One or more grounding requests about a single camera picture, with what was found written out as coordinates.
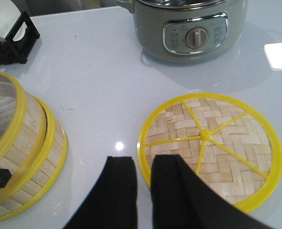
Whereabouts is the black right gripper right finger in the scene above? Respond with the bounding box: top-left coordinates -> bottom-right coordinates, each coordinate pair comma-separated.
150,155 -> 269,229

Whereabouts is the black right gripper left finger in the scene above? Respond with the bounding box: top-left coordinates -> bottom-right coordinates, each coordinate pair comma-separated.
64,156 -> 137,229

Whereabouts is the bamboo steamer lid yellow rim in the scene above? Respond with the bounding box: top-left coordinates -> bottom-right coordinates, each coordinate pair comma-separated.
137,93 -> 282,213

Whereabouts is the bamboo steamer top tier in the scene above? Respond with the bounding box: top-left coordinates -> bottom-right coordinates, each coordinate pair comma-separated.
0,72 -> 46,202

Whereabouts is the bamboo steamer tier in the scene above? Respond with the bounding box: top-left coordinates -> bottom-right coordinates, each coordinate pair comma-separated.
0,72 -> 46,202
0,98 -> 68,222

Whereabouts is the bamboo steamer bottom tier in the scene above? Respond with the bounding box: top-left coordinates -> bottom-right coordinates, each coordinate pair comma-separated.
0,98 -> 68,222

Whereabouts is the black dish rack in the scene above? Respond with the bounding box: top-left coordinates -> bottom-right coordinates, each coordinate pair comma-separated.
0,11 -> 40,65

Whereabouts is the white bowl rightmost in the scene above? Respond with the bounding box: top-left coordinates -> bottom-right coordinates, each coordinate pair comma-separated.
0,0 -> 21,42

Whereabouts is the grey-green electric cooking pot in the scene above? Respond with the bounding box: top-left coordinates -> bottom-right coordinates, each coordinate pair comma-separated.
116,0 -> 249,63

